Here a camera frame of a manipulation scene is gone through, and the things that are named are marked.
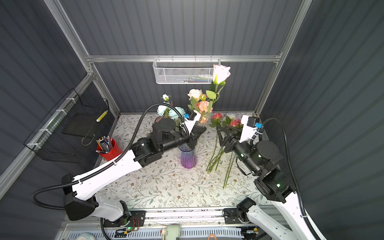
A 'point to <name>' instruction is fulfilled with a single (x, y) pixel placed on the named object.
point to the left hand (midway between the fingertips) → (206, 127)
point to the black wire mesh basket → (72, 129)
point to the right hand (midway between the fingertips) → (222, 128)
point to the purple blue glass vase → (188, 158)
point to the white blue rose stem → (231, 115)
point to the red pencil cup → (115, 151)
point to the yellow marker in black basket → (102, 116)
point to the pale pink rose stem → (236, 123)
